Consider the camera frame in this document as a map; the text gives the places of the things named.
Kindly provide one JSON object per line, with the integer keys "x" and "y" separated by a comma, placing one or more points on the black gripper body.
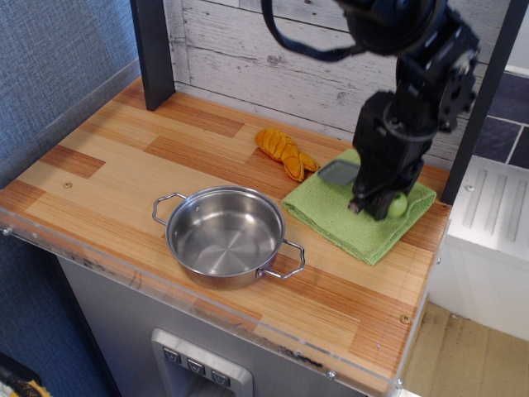
{"x": 390, "y": 153}

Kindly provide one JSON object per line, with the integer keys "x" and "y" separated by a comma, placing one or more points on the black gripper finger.
{"x": 380, "y": 204}
{"x": 358, "y": 205}

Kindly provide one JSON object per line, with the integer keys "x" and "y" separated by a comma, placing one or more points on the green spatula with grey blade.
{"x": 343, "y": 173}

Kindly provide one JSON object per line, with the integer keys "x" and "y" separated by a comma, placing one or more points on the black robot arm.
{"x": 436, "y": 54}

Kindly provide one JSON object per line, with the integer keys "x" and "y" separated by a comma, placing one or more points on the silver steel pot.
{"x": 225, "y": 237}

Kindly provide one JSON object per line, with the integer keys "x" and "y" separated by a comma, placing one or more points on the orange plush croissant toy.
{"x": 281, "y": 147}

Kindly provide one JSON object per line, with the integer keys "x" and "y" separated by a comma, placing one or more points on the white ribbed appliance top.
{"x": 491, "y": 207}

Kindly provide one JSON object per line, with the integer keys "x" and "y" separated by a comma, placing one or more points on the silver dispenser button panel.
{"x": 187, "y": 369}

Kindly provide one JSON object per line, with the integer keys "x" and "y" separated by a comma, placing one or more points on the yellow black object bottom left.
{"x": 14, "y": 385}

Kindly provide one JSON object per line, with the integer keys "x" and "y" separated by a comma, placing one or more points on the dark grey right post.
{"x": 507, "y": 35}

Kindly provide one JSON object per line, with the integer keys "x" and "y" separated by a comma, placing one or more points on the dark grey post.
{"x": 507, "y": 35}
{"x": 152, "y": 42}

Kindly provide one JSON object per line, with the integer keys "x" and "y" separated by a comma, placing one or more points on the dark grey left post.
{"x": 152, "y": 42}

